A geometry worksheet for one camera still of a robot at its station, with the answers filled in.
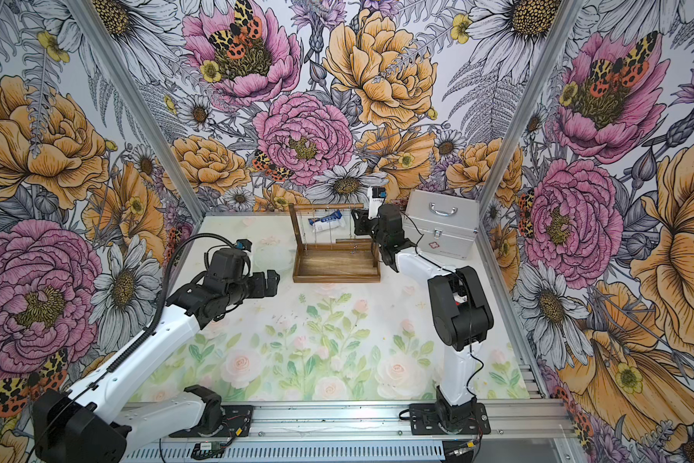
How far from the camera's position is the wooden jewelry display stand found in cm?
102

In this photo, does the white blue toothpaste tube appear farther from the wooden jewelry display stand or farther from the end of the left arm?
the end of the left arm

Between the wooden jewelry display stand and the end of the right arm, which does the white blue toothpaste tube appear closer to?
the wooden jewelry display stand

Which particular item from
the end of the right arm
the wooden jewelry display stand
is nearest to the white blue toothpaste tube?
the wooden jewelry display stand
